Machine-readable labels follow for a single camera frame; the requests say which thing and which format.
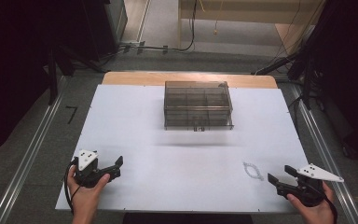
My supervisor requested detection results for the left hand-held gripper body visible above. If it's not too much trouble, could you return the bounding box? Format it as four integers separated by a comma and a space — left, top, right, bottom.
73, 148, 108, 189

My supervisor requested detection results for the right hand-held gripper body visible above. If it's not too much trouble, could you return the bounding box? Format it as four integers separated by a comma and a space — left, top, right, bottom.
278, 162, 345, 208

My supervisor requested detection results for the person's right hand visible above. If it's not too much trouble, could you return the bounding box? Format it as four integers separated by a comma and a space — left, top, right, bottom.
286, 181, 336, 224

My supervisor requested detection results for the person's left hand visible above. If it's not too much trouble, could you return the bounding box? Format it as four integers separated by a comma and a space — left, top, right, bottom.
66, 164, 111, 217

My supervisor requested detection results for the white table cover sheet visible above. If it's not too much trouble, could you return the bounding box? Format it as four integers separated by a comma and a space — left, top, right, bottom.
55, 83, 310, 215

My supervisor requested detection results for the person's dark lap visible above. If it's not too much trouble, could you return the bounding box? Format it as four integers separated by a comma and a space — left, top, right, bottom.
122, 212, 255, 224

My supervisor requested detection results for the black metal stand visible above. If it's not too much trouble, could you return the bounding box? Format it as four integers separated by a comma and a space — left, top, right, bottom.
45, 43, 106, 106
251, 46, 327, 111

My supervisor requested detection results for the clear compartment storage box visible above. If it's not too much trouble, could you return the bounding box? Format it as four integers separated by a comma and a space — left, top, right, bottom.
163, 80, 234, 132

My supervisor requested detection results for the dark curtain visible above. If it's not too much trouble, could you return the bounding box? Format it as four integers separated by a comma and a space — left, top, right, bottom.
0, 0, 90, 161
304, 0, 358, 166

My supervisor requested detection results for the grey power strip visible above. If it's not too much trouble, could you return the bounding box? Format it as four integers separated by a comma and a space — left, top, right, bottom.
119, 40, 146, 54

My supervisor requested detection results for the black cabinet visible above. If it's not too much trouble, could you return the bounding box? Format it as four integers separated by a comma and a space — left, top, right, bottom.
82, 0, 129, 63

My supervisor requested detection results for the beige wooden desk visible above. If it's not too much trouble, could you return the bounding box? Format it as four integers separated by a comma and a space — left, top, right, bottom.
177, 0, 325, 58

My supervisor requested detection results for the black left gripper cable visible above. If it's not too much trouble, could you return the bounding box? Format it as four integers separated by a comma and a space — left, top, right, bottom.
63, 159, 82, 216

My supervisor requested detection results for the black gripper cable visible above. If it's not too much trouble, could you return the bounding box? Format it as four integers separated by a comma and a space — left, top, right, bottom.
63, 159, 82, 216
323, 194, 338, 224

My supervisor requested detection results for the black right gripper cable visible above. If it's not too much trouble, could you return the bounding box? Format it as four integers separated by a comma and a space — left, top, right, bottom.
323, 194, 338, 224

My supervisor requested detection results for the metal floor rail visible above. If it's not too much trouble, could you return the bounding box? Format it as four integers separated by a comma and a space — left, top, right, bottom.
290, 83, 358, 224
0, 77, 69, 224

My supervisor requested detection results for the black floor cable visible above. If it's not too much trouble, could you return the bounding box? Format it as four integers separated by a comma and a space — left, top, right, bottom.
99, 0, 199, 68

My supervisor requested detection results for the yellow hanging cable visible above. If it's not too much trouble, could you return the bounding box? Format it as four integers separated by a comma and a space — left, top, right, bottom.
212, 0, 226, 35

